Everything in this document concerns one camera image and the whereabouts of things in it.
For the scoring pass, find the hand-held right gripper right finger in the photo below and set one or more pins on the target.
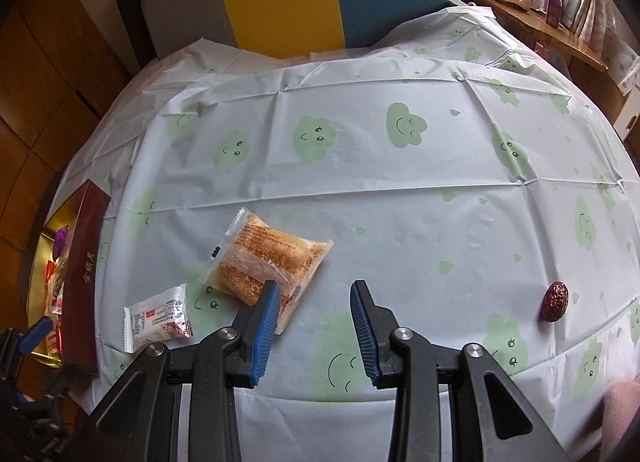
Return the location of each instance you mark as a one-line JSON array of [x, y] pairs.
[[362, 337]]

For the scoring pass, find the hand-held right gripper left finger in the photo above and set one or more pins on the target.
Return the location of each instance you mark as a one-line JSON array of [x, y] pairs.
[[265, 337]]

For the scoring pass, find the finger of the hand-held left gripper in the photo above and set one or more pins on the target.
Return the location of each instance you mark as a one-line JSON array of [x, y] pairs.
[[37, 334], [60, 384]]

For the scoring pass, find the large red snack bag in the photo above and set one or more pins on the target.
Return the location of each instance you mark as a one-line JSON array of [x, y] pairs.
[[54, 287]]

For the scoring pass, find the gold tin box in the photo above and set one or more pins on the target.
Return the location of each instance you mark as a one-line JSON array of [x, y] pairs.
[[85, 267]]

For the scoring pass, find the clear sesame cake packet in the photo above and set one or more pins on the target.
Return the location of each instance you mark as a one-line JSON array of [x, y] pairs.
[[270, 252]]

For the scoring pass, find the purple candy packet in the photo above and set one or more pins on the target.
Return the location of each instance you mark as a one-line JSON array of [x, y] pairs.
[[61, 239]]

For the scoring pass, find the white snack bar packet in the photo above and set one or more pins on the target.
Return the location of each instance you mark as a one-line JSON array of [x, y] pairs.
[[155, 319]]

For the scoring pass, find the cloud print tablecloth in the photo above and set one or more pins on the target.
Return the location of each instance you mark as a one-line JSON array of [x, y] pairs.
[[400, 202]]

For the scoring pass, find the red date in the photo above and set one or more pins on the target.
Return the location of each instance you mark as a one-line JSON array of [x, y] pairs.
[[555, 301]]

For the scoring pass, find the person's pink clothing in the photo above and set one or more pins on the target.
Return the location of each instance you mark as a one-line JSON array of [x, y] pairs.
[[625, 422]]

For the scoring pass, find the wooden side desk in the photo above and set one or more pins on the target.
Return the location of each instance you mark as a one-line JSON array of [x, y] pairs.
[[520, 16]]

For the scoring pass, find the small purple box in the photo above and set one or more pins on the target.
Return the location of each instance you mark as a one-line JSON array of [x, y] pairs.
[[553, 11]]

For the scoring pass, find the hanging floral curtain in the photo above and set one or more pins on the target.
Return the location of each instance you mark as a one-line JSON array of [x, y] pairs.
[[587, 6]]

